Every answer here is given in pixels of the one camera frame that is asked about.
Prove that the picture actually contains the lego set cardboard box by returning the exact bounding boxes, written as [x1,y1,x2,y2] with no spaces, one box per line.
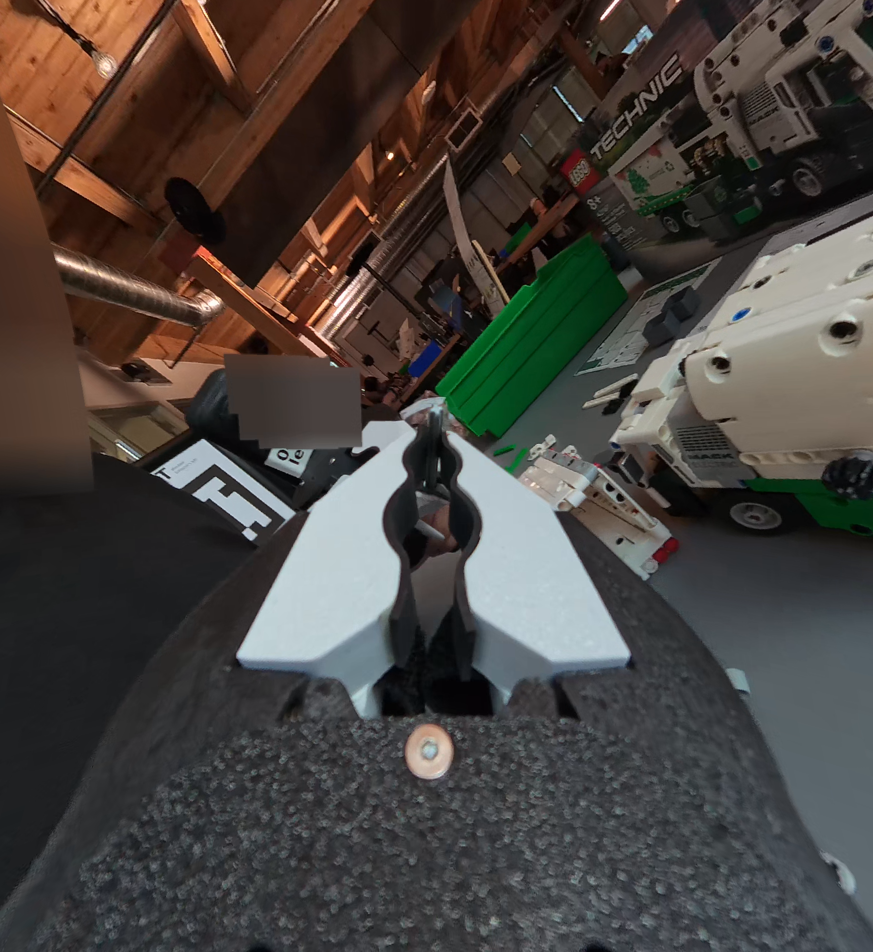
[559,0,873,263]

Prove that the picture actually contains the green plastic bin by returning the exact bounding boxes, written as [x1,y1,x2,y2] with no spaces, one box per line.
[434,233,629,440]

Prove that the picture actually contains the silver ventilation duct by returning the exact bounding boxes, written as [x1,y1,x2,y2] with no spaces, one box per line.
[52,244,227,330]

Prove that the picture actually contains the black round ceiling lamp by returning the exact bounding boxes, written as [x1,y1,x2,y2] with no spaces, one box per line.
[163,176,228,245]

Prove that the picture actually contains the green white sticker sheet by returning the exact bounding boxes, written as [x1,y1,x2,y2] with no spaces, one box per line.
[572,256,722,380]

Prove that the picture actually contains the white lego container box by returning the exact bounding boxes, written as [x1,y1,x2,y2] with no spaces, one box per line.
[517,435,682,582]

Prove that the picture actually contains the dark grey lego piece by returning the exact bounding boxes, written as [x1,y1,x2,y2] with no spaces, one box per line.
[663,285,703,328]
[641,301,686,347]

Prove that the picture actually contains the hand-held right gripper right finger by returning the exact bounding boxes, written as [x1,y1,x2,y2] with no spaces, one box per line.
[444,431,634,696]

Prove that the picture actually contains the white hanging banner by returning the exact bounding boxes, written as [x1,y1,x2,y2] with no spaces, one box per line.
[444,160,512,313]

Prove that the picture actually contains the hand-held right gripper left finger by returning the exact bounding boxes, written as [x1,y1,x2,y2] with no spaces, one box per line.
[236,420,426,719]

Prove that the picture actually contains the dark rectangular ventilation duct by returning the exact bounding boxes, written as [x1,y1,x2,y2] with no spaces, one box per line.
[206,0,482,280]

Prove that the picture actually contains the white green lego truck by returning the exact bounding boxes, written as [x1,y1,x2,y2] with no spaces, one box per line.
[606,212,873,542]

